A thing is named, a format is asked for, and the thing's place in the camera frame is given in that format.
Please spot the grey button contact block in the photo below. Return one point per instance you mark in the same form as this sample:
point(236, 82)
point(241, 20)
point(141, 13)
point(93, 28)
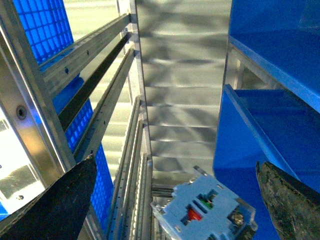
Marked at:
point(204, 209)

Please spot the blue bin with buttons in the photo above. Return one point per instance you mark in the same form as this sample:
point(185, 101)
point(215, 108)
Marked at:
point(270, 103)

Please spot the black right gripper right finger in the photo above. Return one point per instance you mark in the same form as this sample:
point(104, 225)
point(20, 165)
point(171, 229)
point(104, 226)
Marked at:
point(293, 206)

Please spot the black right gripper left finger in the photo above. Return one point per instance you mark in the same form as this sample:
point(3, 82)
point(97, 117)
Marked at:
point(59, 212)

